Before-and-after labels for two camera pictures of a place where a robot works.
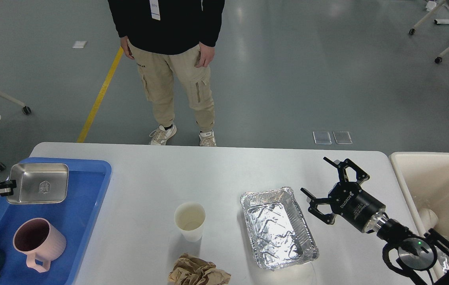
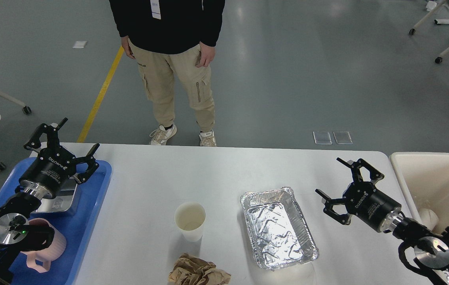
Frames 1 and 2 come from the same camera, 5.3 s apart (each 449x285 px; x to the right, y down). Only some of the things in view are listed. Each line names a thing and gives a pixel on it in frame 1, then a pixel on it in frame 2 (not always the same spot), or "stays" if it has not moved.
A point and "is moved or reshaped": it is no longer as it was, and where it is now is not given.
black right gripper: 360,209 → 362,199
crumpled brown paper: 189,270 stays
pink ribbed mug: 39,240 stays
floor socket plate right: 342,137 stays
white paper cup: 190,217 stays
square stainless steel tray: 42,183 is moved or reshaped
